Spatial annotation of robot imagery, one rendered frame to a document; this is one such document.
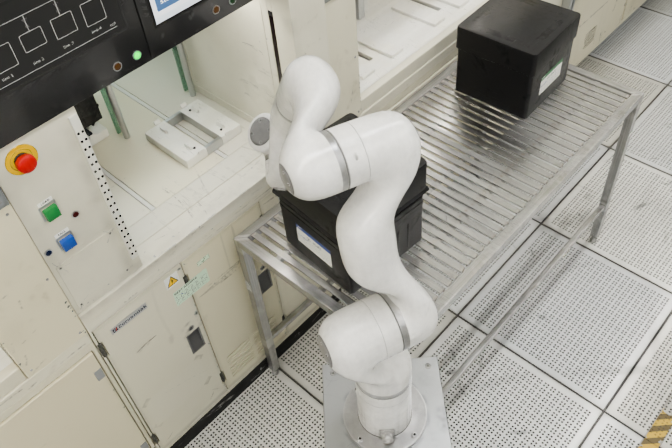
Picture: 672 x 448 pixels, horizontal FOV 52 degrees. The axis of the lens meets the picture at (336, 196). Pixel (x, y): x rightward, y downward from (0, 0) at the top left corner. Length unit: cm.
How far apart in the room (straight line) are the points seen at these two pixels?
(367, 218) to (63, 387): 108
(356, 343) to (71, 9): 82
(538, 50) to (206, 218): 110
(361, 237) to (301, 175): 17
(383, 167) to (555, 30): 132
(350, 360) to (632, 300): 177
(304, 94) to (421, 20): 151
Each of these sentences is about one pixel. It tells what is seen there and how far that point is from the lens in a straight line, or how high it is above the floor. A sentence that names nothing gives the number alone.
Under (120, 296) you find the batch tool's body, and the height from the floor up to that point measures 84.
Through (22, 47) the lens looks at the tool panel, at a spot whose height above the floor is 157.
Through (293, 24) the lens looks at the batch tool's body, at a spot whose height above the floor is 132.
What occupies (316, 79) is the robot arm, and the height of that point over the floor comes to 159.
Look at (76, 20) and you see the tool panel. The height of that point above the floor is 156.
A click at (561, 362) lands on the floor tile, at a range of 266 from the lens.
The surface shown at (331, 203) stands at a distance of 163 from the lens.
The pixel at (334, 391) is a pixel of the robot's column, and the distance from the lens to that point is 168.
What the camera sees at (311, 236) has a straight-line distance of 180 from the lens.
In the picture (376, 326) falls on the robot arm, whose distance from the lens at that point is 127.
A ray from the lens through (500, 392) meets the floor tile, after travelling 256.
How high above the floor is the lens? 224
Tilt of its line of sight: 46 degrees down
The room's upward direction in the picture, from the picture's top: 6 degrees counter-clockwise
